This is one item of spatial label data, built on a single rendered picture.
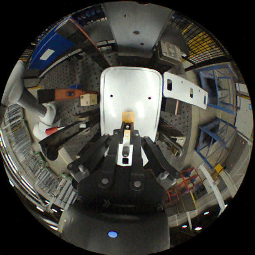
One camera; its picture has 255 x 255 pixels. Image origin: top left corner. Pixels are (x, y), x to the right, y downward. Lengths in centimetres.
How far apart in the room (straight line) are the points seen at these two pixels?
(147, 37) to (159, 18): 8
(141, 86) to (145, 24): 20
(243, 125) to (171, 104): 771
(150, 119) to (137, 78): 15
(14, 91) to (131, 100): 55
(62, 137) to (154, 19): 33
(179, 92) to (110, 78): 26
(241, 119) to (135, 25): 780
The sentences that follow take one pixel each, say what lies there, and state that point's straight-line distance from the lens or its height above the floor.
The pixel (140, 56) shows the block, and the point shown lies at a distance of 31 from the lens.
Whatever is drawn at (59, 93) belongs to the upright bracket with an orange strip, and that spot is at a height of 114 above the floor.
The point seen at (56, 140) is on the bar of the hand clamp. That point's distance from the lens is 20.
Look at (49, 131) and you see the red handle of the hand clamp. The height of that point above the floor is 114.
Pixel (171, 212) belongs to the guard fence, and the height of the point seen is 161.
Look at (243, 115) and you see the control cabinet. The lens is 775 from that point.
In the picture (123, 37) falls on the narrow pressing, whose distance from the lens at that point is 25.
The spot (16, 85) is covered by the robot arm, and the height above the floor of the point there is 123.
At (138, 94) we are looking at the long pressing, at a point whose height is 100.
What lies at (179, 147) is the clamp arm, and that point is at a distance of 25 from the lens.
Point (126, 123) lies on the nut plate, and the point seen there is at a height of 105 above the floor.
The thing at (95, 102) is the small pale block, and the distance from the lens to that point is 26.
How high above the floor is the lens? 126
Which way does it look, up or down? 67 degrees down
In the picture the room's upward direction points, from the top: 172 degrees counter-clockwise
